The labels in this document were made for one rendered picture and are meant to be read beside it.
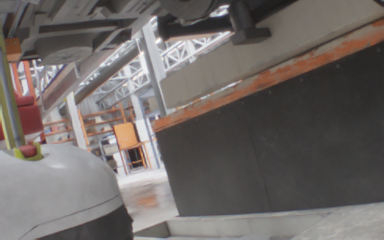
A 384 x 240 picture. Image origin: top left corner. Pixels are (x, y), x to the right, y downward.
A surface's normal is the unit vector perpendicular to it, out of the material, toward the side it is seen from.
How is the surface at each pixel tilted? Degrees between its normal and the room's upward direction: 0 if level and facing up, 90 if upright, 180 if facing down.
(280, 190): 90
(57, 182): 90
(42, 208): 91
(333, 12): 90
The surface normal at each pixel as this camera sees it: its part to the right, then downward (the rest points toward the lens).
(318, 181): -0.78, 0.18
